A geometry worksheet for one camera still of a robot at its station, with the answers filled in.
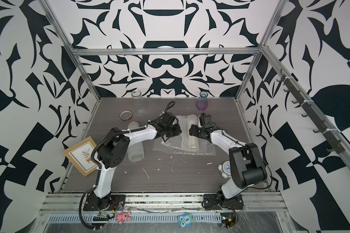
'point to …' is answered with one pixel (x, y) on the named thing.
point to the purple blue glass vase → (201, 102)
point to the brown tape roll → (126, 115)
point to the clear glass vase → (140, 108)
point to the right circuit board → (228, 219)
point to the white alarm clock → (224, 170)
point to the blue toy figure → (186, 219)
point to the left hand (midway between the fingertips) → (182, 128)
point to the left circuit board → (102, 216)
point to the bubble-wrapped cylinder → (188, 142)
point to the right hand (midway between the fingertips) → (193, 128)
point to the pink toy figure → (122, 216)
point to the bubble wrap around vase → (173, 145)
